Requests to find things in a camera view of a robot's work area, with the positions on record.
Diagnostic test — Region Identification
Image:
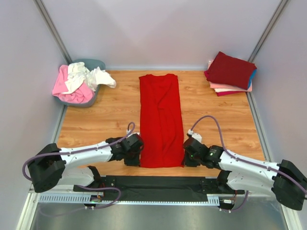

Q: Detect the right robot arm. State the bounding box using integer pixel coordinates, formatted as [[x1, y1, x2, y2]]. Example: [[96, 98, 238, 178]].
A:
[[183, 137, 307, 211]]

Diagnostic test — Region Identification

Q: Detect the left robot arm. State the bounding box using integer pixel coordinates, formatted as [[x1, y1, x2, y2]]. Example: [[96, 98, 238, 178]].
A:
[[23, 133, 143, 193]]

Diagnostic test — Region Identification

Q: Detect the magenta folded t-shirt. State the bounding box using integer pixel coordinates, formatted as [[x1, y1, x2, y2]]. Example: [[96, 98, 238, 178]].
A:
[[216, 91, 245, 96]]

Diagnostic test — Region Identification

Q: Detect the white folded t-shirt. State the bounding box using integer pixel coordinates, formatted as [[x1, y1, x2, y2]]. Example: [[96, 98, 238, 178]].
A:
[[214, 88, 233, 93]]

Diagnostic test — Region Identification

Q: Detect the light pink folded t-shirt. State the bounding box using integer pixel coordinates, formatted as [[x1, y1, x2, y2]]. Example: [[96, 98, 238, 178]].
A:
[[209, 82, 252, 92]]

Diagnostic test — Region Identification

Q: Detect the pink crumpled t-shirt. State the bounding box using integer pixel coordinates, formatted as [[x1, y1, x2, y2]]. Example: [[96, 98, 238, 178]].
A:
[[52, 65, 94, 104]]

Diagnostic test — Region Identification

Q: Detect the dark red folded t-shirt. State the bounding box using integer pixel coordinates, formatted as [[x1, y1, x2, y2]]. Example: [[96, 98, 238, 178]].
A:
[[204, 51, 257, 90]]

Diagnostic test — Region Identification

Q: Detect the white crumpled t-shirt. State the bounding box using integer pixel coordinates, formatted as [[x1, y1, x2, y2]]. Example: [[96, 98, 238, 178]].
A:
[[68, 62, 117, 92]]

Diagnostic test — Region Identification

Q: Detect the grey laundry basket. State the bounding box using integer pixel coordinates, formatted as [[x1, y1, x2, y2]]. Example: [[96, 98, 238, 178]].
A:
[[52, 58, 106, 108]]

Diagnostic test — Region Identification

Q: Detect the blue folded t-shirt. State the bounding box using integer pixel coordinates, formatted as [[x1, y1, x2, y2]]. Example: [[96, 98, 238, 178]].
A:
[[248, 69, 257, 90]]

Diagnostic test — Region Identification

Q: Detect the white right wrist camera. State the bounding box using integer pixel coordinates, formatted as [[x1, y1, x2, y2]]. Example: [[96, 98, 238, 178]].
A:
[[187, 129, 202, 142]]

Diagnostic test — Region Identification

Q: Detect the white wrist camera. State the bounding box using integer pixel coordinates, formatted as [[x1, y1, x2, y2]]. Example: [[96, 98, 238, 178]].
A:
[[187, 129, 202, 142], [126, 130, 140, 137]]

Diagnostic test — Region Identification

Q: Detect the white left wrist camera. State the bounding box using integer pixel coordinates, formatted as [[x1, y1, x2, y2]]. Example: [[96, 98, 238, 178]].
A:
[[126, 130, 140, 137]]

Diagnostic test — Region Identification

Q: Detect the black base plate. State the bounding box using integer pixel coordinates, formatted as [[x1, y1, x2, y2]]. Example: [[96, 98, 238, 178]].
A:
[[73, 175, 246, 202]]

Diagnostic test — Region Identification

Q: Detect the perforated cable duct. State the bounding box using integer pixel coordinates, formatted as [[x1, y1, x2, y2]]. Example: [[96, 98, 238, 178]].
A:
[[38, 193, 220, 207]]

